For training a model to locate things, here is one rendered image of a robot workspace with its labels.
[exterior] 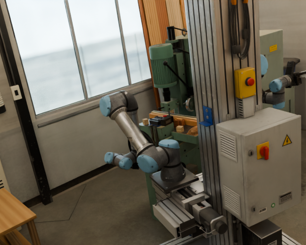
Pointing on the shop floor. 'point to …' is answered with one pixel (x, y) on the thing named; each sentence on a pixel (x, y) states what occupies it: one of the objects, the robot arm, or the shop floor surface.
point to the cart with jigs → (10, 220)
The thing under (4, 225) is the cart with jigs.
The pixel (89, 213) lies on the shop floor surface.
